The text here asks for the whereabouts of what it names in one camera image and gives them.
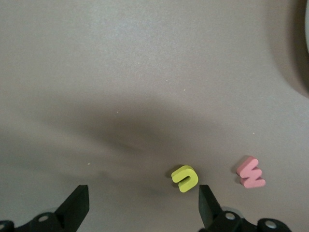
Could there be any yellow foam letter u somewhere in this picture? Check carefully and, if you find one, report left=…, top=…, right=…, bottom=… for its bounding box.
left=171, top=165, right=199, bottom=193

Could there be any pink foam letter w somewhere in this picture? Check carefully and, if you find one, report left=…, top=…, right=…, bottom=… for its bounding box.
left=236, top=155, right=267, bottom=189

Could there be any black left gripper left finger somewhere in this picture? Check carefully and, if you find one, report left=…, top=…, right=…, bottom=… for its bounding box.
left=24, top=185, right=90, bottom=232

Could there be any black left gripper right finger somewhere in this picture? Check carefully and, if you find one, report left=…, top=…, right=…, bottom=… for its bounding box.
left=198, top=185, right=256, bottom=232

